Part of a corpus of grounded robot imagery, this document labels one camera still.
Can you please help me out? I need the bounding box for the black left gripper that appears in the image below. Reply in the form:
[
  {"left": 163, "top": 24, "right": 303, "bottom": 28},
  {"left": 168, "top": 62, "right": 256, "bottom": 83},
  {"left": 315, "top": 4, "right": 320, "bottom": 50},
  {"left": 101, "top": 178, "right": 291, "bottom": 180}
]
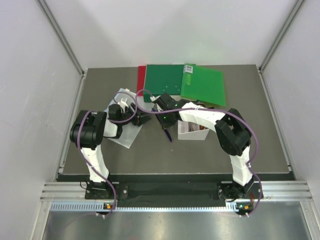
[{"left": 118, "top": 102, "right": 153, "bottom": 126}]

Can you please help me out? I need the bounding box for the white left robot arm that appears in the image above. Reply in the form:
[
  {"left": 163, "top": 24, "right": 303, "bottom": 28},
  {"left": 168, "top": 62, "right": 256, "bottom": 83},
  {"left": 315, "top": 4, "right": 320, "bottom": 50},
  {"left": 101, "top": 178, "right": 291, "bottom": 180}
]
[{"left": 69, "top": 98, "right": 151, "bottom": 200}]

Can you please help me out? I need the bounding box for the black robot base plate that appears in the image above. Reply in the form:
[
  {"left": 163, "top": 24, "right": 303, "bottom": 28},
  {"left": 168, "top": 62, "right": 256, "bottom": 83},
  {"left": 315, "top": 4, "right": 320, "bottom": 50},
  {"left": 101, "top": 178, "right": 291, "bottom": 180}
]
[{"left": 84, "top": 181, "right": 253, "bottom": 202}]

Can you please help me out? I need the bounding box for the light green plastic folder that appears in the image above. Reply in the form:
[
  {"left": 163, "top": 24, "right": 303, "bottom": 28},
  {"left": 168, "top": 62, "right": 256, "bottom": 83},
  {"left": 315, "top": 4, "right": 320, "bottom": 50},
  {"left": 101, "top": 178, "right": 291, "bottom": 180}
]
[{"left": 180, "top": 64, "right": 227, "bottom": 107}]

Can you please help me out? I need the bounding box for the red folder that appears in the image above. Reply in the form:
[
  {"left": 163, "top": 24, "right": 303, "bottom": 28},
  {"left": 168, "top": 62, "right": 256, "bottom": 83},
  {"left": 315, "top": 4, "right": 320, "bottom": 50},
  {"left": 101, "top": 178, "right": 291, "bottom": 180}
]
[{"left": 136, "top": 65, "right": 147, "bottom": 92}]

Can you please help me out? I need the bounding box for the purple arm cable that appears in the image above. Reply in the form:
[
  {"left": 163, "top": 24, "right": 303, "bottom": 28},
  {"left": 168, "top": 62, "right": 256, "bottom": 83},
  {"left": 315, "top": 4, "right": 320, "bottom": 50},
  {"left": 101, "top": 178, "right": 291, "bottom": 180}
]
[
  {"left": 76, "top": 91, "right": 138, "bottom": 218},
  {"left": 134, "top": 89, "right": 263, "bottom": 217}
]

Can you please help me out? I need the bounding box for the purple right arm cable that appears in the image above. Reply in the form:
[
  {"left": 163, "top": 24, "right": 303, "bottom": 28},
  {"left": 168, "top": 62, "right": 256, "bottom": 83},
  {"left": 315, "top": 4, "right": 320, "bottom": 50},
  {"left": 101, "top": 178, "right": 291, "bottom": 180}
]
[{"left": 134, "top": 89, "right": 263, "bottom": 217}]

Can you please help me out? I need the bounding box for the dark green ring binder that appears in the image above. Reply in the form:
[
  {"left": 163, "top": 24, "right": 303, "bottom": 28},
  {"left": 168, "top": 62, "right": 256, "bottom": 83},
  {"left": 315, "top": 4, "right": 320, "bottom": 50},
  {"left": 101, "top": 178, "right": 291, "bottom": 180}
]
[{"left": 144, "top": 64, "right": 184, "bottom": 97}]

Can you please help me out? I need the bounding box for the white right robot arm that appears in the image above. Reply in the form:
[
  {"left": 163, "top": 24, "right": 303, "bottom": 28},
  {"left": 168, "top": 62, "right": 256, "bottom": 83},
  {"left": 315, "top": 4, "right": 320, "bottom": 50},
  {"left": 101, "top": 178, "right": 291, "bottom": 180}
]
[{"left": 150, "top": 93, "right": 254, "bottom": 199}]

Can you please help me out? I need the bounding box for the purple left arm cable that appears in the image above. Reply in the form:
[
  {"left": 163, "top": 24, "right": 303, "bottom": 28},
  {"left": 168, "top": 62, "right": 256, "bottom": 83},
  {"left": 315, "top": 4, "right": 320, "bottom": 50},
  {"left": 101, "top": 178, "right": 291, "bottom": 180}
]
[{"left": 76, "top": 91, "right": 138, "bottom": 218}]

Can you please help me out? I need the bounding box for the grey slotted cable duct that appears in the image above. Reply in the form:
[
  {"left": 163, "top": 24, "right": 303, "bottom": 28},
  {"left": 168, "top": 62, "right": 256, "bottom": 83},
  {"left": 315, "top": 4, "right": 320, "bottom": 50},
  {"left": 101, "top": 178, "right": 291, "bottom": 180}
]
[{"left": 50, "top": 201, "right": 239, "bottom": 212}]

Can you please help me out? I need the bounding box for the dark blue table knife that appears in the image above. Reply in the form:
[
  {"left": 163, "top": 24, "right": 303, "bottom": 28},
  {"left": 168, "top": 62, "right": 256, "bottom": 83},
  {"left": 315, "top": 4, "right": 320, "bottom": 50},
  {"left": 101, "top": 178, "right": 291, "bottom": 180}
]
[{"left": 152, "top": 108, "right": 173, "bottom": 143}]

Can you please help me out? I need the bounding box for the clear mesh zip pouch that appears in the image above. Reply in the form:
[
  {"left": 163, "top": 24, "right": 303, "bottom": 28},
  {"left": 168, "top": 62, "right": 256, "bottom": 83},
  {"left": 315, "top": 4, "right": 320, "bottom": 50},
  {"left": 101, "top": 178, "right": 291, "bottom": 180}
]
[{"left": 103, "top": 88, "right": 142, "bottom": 149}]

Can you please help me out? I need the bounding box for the white divided plastic container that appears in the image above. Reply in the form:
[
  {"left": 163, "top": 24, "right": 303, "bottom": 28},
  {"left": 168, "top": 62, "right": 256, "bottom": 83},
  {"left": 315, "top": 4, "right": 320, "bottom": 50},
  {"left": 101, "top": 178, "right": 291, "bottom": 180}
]
[{"left": 177, "top": 121, "right": 210, "bottom": 141}]

